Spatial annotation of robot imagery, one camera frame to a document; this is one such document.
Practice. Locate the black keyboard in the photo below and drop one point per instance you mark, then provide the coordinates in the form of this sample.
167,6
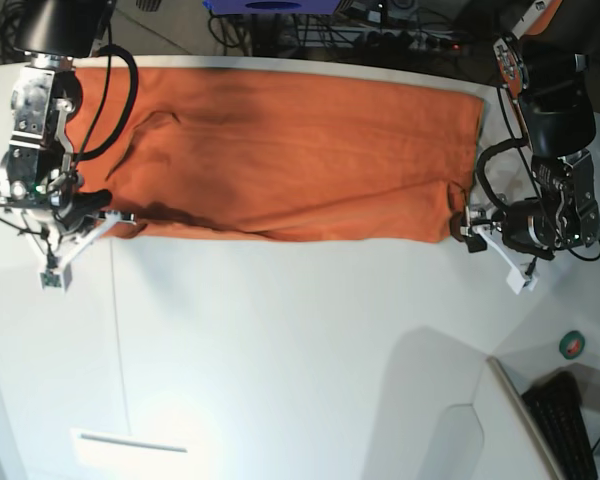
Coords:
555,406

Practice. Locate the black power strip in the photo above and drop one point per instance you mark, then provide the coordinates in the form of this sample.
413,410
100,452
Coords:
416,40

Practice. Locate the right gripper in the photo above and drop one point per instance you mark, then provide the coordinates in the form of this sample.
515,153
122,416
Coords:
36,172

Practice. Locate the green tape roll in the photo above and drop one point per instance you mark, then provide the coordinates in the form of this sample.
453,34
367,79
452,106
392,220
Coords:
572,345

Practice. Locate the orange t-shirt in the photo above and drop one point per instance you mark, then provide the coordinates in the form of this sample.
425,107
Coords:
228,154

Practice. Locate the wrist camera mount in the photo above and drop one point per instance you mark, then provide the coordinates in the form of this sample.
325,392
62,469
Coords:
61,246
522,273

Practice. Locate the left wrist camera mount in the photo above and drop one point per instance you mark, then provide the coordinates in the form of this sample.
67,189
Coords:
522,273

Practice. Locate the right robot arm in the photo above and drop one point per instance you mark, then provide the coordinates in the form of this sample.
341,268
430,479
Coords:
56,33

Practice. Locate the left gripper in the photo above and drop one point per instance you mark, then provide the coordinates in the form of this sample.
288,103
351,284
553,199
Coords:
563,215

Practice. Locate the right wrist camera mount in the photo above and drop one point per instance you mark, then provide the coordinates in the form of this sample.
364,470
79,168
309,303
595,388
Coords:
61,246

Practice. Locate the blue box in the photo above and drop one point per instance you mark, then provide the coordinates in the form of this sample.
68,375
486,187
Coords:
321,7

